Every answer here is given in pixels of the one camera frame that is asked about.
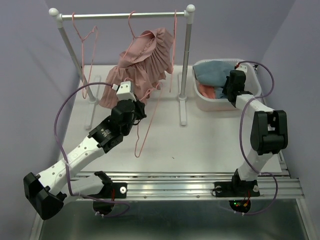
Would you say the blue grey garment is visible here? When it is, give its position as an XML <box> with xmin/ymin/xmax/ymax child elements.
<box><xmin>192</xmin><ymin>60</ymin><xmax>234</xmax><ymax>100</ymax></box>

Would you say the salmon pink skirt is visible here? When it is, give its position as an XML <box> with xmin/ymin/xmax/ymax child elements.
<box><xmin>198</xmin><ymin>84</ymin><xmax>222</xmax><ymax>99</ymax></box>

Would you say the pink hanger with blue garment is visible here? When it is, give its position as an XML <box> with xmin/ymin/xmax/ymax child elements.
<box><xmin>134</xmin><ymin>82</ymin><xmax>163</xmax><ymax>159</ymax></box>

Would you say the pink wire hanger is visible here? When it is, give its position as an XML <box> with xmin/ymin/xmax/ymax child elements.
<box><xmin>169</xmin><ymin>10</ymin><xmax>177</xmax><ymax>92</ymax></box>
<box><xmin>71</xmin><ymin>12</ymin><xmax>99</xmax><ymax>99</ymax></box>

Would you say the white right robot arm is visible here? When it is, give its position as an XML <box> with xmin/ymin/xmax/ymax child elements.
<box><xmin>216</xmin><ymin>69</ymin><xmax>288</xmax><ymax>198</ymax></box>

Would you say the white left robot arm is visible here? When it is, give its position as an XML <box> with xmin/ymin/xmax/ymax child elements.
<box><xmin>23</xmin><ymin>99</ymin><xmax>146</xmax><ymax>220</ymax></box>

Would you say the pink hanger with dusty garment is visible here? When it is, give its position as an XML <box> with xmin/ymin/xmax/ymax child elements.
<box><xmin>120</xmin><ymin>11</ymin><xmax>158</xmax><ymax>65</ymax></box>

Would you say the white plastic basket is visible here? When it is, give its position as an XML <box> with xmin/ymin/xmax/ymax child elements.
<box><xmin>191</xmin><ymin>58</ymin><xmax>262</xmax><ymax>112</ymax></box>

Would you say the dusty pink garment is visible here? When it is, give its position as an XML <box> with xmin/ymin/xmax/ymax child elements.
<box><xmin>105</xmin><ymin>27</ymin><xmax>174</xmax><ymax>103</ymax></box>

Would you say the white metal clothes rack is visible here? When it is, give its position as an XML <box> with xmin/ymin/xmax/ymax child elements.
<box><xmin>48</xmin><ymin>4</ymin><xmax>196</xmax><ymax>130</ymax></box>

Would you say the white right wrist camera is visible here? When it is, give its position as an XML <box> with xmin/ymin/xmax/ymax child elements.
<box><xmin>234</xmin><ymin>62</ymin><xmax>248</xmax><ymax>73</ymax></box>

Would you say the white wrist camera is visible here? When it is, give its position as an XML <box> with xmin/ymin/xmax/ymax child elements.
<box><xmin>234</xmin><ymin>62</ymin><xmax>248</xmax><ymax>73</ymax></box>
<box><xmin>111</xmin><ymin>81</ymin><xmax>136</xmax><ymax>101</ymax></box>

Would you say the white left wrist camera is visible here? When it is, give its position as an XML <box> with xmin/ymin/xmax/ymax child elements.
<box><xmin>111</xmin><ymin>81</ymin><xmax>136</xmax><ymax>101</ymax></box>

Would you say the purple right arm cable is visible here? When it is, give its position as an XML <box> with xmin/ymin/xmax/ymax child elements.
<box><xmin>217</xmin><ymin>60</ymin><xmax>278</xmax><ymax>217</ymax></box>

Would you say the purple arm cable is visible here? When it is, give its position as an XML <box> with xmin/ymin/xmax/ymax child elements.
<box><xmin>53</xmin><ymin>82</ymin><xmax>131</xmax><ymax>218</ymax></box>
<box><xmin>217</xmin><ymin>60</ymin><xmax>278</xmax><ymax>217</ymax></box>

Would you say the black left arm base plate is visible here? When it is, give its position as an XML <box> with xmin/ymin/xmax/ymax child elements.
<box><xmin>91</xmin><ymin>182</ymin><xmax>128</xmax><ymax>200</ymax></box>

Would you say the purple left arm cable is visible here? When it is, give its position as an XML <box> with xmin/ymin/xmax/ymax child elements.
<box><xmin>53</xmin><ymin>82</ymin><xmax>131</xmax><ymax>218</ymax></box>

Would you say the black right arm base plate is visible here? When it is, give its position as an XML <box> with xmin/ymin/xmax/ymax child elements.
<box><xmin>211</xmin><ymin>180</ymin><xmax>261</xmax><ymax>199</ymax></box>

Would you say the aluminium mounting rail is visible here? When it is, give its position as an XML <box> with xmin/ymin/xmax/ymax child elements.
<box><xmin>41</xmin><ymin>169</ymin><xmax>305</xmax><ymax>202</ymax></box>

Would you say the empty pink wire hanger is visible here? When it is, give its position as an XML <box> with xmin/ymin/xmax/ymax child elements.
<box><xmin>71</xmin><ymin>12</ymin><xmax>99</xmax><ymax>99</ymax></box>

